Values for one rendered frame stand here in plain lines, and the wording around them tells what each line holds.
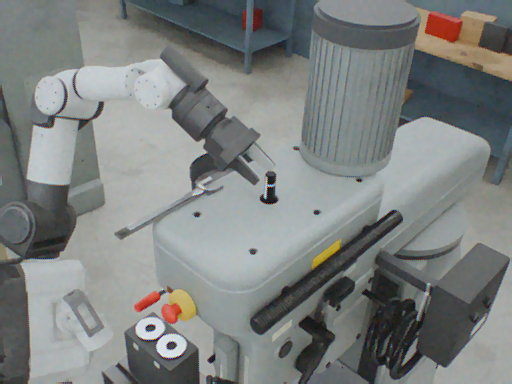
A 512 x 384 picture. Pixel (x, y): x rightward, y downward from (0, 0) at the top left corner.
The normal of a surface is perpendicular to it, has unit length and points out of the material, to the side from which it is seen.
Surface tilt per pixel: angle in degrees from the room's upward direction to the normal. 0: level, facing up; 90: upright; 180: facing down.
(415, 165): 0
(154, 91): 86
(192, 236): 0
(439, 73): 90
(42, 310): 57
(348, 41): 90
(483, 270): 0
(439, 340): 90
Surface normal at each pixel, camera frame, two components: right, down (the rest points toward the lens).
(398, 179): 0.04, -0.80
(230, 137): 0.47, -0.53
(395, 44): 0.46, 0.54
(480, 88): -0.69, 0.41
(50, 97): -0.49, 0.03
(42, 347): 0.72, -0.14
